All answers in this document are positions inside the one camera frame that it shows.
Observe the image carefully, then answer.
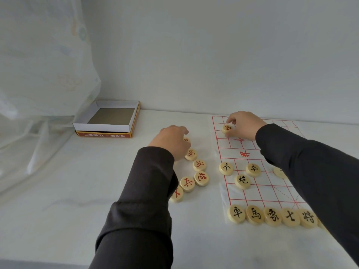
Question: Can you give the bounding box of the person's right forearm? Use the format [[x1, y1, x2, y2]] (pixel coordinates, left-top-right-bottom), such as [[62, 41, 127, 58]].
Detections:
[[255, 123, 359, 266]]

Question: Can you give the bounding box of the red grid xiangqi board sheet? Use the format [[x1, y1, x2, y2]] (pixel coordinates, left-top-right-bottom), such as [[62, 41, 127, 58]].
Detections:
[[211, 115, 327, 225]]

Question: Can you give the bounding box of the person's left forearm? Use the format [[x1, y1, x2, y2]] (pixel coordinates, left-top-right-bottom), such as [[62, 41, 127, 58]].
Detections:
[[89, 146, 180, 269]]

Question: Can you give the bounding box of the person's right hand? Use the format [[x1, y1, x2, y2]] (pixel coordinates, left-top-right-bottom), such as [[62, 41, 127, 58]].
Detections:
[[225, 110, 267, 141]]

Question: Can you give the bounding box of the person's left hand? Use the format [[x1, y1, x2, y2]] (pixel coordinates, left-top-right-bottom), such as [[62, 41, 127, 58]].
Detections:
[[148, 124, 192, 162]]

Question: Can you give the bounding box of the pile of wooden xiangqi pieces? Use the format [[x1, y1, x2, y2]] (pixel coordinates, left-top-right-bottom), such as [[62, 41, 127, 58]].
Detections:
[[168, 136, 210, 204]]

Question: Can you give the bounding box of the sheer white curtain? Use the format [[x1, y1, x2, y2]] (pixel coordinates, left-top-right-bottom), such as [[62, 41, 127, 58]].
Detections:
[[0, 0, 102, 194]]

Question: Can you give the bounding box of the white cardboard box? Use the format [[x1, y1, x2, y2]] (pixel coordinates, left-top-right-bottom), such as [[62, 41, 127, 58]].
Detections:
[[72, 100, 141, 139]]

